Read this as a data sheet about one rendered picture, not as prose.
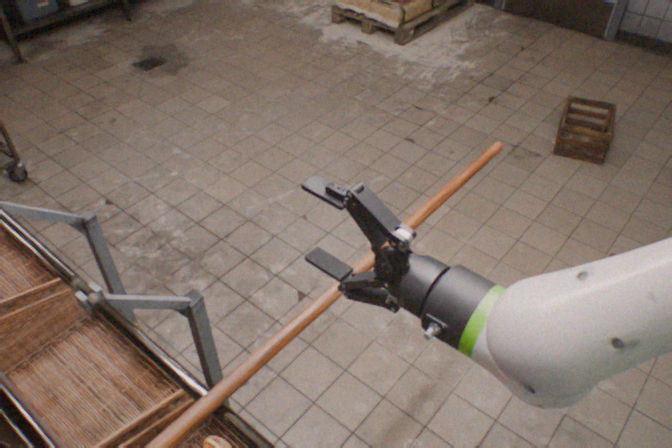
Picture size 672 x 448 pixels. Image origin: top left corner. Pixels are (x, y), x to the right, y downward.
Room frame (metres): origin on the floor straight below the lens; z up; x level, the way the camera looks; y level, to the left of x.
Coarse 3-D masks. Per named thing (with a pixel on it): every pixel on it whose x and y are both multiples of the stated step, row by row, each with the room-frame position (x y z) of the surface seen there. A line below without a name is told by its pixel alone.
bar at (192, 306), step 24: (0, 216) 0.94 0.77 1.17; (48, 216) 1.11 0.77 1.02; (72, 216) 1.16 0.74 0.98; (24, 240) 0.87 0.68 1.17; (96, 240) 1.18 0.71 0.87; (48, 264) 0.80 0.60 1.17; (72, 288) 0.73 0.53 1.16; (96, 288) 0.73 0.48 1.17; (120, 288) 1.19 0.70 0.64; (120, 312) 0.67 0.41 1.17; (192, 312) 0.86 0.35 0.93; (144, 336) 0.61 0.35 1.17; (192, 336) 0.88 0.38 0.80; (168, 360) 0.55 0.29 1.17; (216, 360) 0.88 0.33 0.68; (192, 384) 0.51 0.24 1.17; (216, 384) 0.87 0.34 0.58; (240, 432) 0.42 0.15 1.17
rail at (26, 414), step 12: (0, 384) 0.34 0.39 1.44; (0, 396) 0.33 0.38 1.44; (12, 396) 0.33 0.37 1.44; (0, 408) 0.31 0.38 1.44; (12, 408) 0.31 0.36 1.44; (24, 408) 0.31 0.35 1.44; (12, 420) 0.30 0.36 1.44; (24, 420) 0.30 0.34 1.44; (36, 420) 0.30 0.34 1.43; (24, 432) 0.28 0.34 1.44; (36, 432) 0.28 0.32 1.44; (36, 444) 0.27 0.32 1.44; (48, 444) 0.27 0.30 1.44
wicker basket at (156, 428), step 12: (180, 408) 0.69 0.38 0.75; (168, 420) 0.66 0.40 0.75; (204, 420) 0.73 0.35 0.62; (216, 420) 0.75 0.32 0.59; (144, 432) 0.62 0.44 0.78; (156, 432) 0.64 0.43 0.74; (192, 432) 0.70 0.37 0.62; (204, 432) 0.71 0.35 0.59; (216, 432) 0.71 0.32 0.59; (228, 432) 0.71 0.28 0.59; (120, 444) 0.58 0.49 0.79; (132, 444) 0.59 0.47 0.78; (144, 444) 0.61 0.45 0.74; (180, 444) 0.67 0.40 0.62; (192, 444) 0.68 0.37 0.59; (240, 444) 0.68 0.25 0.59
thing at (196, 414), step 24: (480, 168) 1.11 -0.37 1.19; (360, 264) 0.76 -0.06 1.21; (336, 288) 0.70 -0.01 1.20; (312, 312) 0.64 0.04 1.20; (288, 336) 0.59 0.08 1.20; (264, 360) 0.54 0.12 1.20; (240, 384) 0.49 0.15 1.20; (192, 408) 0.44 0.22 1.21; (216, 408) 0.45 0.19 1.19; (168, 432) 0.40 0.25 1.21
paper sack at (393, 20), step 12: (384, 0) 4.68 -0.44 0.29; (408, 0) 4.67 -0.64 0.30; (420, 0) 4.70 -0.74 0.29; (432, 0) 4.81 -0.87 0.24; (372, 12) 4.64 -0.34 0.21; (384, 12) 4.56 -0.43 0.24; (396, 12) 4.50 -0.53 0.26; (408, 12) 4.55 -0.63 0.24; (420, 12) 4.68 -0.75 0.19; (396, 24) 4.45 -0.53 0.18
